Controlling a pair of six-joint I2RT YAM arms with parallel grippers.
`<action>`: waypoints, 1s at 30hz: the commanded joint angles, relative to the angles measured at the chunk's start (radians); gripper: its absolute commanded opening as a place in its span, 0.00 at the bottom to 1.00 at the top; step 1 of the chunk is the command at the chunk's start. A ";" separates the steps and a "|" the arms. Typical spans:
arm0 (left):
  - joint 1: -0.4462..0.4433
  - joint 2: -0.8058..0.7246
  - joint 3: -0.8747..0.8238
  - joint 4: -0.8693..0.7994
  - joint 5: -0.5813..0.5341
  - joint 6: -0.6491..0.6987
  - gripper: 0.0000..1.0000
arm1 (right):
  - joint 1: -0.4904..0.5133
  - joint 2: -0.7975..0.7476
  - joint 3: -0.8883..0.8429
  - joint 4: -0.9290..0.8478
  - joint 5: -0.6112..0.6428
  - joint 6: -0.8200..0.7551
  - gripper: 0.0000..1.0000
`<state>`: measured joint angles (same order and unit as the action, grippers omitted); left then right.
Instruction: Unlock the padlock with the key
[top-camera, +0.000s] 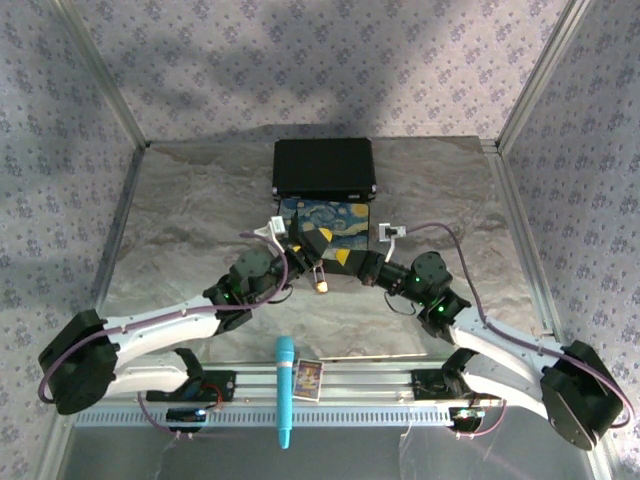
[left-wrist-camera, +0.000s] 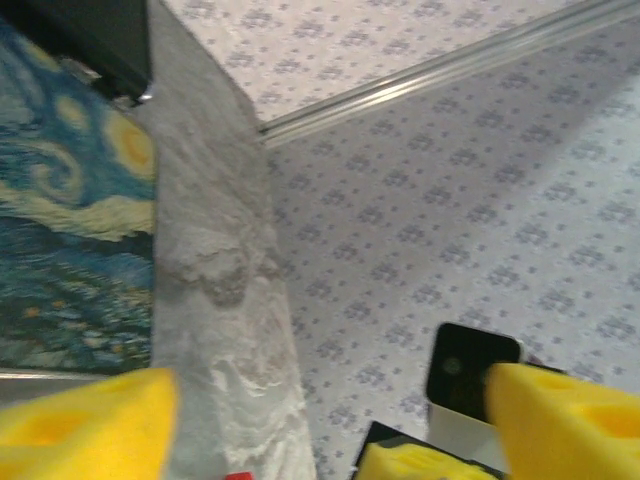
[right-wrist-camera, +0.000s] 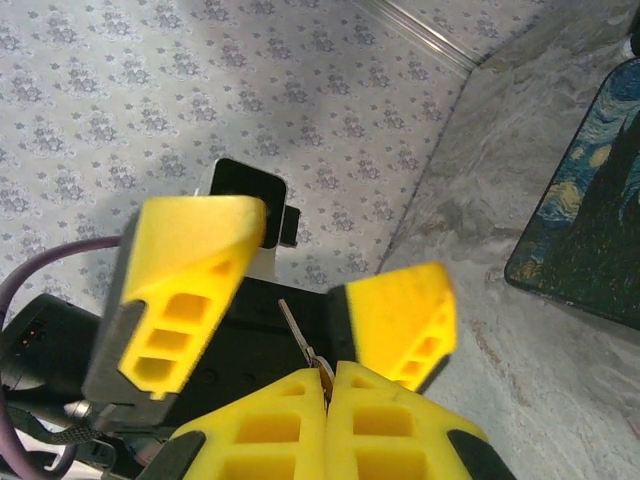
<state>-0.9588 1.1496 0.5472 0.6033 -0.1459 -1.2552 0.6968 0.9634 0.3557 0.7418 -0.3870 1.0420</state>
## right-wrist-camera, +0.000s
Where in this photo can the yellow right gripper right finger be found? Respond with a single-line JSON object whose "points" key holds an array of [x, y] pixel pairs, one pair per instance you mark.
{"points": [[390, 430]]}

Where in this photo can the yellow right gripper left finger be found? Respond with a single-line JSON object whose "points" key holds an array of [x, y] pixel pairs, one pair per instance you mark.
{"points": [[280, 430]]}

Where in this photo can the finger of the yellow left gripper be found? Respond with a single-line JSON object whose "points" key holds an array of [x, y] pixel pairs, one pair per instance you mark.
{"points": [[400, 300], [190, 235]]}

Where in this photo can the small silver key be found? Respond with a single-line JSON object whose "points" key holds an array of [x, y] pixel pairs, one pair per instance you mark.
{"points": [[320, 372]]}

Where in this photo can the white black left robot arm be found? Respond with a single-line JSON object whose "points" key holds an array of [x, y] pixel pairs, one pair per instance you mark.
{"points": [[40, 330]]}

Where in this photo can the black case starry night print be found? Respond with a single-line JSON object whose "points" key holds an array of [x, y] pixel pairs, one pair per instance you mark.
{"points": [[590, 200]]}

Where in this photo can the aluminium frame post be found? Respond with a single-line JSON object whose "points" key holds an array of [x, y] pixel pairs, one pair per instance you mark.
{"points": [[425, 32]]}

